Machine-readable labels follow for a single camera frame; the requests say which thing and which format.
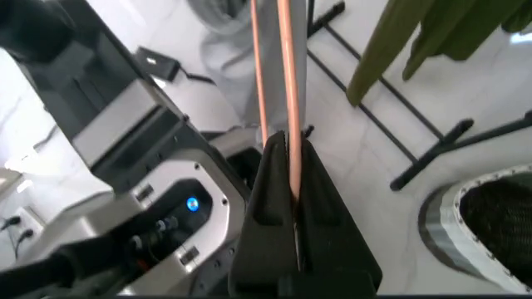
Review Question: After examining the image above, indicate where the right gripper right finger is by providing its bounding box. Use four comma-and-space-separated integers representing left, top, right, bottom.
296, 136, 383, 297

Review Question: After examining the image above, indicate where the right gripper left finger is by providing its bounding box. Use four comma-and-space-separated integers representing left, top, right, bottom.
228, 130, 301, 297

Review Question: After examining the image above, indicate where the pink clothes hanger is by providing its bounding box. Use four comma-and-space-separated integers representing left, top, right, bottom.
249, 0, 303, 201

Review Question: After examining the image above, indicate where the pale grey garment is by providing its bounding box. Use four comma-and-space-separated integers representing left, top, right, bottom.
186, 0, 308, 130

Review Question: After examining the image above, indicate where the green garment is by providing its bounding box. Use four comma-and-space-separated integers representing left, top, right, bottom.
345, 0, 532, 108

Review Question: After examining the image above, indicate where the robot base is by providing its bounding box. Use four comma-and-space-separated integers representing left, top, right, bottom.
0, 0, 267, 298

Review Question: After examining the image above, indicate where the white laundry basket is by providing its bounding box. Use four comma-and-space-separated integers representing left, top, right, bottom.
417, 164, 532, 295

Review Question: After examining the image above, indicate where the black clothes rack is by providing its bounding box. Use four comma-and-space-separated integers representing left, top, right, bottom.
305, 0, 532, 192

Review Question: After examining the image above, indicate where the black power adapter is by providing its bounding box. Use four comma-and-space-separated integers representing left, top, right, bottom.
135, 46, 217, 86

